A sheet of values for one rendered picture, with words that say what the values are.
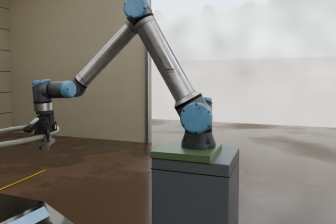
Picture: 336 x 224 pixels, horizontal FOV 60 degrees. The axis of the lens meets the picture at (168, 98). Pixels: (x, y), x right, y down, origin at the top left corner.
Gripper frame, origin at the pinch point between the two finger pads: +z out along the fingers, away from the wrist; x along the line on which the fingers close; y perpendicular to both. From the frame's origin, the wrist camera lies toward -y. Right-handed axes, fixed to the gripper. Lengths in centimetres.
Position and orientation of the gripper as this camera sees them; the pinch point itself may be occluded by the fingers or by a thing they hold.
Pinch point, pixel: (43, 148)
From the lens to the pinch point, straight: 172.3
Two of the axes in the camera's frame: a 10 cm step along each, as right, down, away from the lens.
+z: 0.4, 9.9, 1.0
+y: 4.6, -1.0, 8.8
